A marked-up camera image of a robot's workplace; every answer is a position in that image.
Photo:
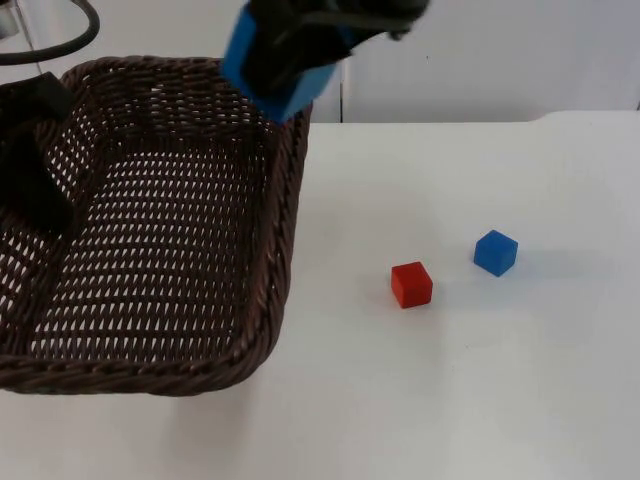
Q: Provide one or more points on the dark brown wicker basket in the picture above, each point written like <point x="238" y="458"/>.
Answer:
<point x="170" y="260"/>

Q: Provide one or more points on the small red cube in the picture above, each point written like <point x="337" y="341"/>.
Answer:
<point x="411" y="285"/>

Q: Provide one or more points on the small blue cube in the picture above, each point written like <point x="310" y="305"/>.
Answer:
<point x="495" y="252"/>

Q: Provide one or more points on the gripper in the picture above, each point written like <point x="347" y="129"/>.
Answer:
<point x="350" y="11"/>

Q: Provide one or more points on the large blue block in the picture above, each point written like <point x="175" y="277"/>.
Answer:
<point x="238" y="55"/>

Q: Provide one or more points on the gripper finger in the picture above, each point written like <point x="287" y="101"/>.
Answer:
<point x="40" y="95"/>
<point x="30" y="185"/>

